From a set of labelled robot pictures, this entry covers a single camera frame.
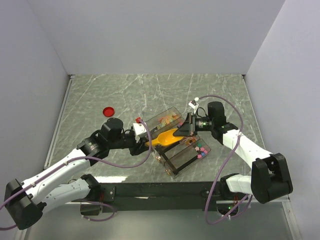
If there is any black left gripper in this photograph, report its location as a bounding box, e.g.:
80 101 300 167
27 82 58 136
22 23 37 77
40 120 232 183
108 131 152 156

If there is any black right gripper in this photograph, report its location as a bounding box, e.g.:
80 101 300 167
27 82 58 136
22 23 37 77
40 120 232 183
173 112 215 137

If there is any yellow plastic scoop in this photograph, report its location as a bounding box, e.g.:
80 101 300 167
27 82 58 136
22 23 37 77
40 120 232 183
145 128 184 147

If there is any clear candy drawer box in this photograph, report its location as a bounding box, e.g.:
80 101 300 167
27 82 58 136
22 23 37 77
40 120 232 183
145 106 211 179

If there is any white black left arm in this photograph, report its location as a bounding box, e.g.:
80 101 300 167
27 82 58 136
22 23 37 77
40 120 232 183
0 117 152 231

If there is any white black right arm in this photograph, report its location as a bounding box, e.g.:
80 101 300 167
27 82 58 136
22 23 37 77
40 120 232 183
173 101 293 204

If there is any red jar lid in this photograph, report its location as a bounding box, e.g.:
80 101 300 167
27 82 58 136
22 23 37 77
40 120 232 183
102 106 115 118

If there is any black base beam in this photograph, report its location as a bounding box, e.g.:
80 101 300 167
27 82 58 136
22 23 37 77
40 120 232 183
94 181 253 213

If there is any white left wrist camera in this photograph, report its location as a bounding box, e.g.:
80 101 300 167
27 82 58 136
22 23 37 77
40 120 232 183
132 117 147 138

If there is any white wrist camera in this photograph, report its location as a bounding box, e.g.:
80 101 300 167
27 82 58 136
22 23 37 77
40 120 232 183
132 117 147 138
188 97 200 110

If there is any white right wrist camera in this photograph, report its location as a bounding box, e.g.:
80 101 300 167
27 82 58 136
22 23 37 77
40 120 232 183
188 97 200 110

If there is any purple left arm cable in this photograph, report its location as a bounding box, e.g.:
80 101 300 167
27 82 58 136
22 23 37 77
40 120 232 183
0 119 153 231

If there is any aluminium frame rail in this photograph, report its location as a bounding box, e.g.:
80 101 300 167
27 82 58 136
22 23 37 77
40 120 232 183
42 74 75 171

